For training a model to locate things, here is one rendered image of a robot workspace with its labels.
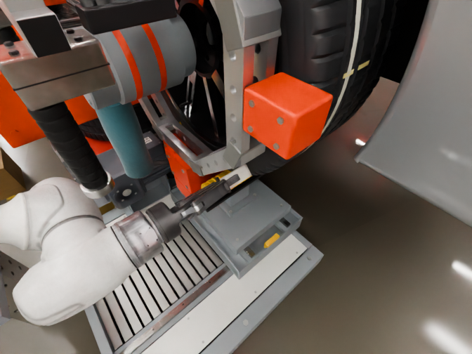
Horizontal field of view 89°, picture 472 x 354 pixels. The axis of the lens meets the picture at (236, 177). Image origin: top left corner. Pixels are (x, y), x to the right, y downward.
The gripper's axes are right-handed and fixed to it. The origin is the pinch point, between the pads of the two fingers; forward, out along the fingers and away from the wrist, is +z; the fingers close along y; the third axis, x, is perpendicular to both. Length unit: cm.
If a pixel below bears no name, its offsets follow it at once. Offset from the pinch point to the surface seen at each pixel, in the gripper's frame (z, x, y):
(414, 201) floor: 99, -67, -22
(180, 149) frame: -3.7, 11.4, -14.1
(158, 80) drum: -6.6, 23.9, 3.1
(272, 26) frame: 0.7, 17.9, 25.9
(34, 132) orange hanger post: -33, 39, -51
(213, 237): 0, -24, -45
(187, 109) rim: 6.8, 21.9, -22.0
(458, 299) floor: 62, -90, 0
